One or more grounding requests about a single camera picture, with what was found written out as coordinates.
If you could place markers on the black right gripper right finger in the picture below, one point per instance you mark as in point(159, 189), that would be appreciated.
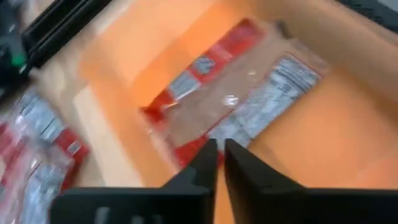
point(280, 205)

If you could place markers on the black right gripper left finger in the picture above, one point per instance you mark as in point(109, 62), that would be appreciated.
point(186, 202)

